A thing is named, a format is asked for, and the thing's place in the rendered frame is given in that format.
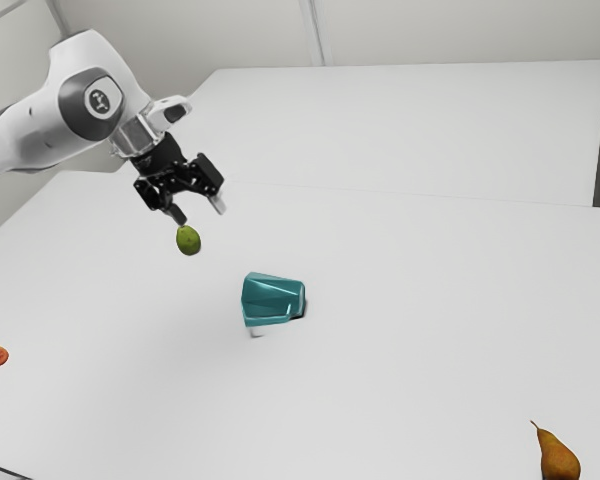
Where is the teal faceted mug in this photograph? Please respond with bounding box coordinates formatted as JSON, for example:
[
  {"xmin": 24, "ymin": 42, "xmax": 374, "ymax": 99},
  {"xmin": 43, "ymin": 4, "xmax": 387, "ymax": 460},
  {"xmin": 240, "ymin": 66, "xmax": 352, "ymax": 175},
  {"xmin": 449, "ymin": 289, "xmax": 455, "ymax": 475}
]
[{"xmin": 239, "ymin": 271, "xmax": 308, "ymax": 339}]

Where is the brown yellow pear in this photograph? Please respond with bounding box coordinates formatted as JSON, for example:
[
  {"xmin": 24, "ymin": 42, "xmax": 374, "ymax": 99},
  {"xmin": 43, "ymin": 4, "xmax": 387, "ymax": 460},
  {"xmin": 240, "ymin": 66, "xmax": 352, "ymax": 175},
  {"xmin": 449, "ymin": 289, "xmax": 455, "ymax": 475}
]
[{"xmin": 529, "ymin": 419, "xmax": 582, "ymax": 480}]

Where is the green round fruit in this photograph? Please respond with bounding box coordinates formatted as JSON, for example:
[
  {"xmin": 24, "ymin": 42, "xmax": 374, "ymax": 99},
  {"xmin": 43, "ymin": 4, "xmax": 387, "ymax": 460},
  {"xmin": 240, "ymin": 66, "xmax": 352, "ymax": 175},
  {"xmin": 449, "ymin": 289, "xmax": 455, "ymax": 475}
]
[{"xmin": 175, "ymin": 225, "xmax": 204, "ymax": 257}]

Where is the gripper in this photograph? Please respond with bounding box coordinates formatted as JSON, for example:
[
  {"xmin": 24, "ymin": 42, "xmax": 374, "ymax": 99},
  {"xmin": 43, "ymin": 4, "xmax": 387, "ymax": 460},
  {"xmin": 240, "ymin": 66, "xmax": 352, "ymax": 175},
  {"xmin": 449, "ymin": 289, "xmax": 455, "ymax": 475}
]
[{"xmin": 129, "ymin": 133, "xmax": 229, "ymax": 225}]

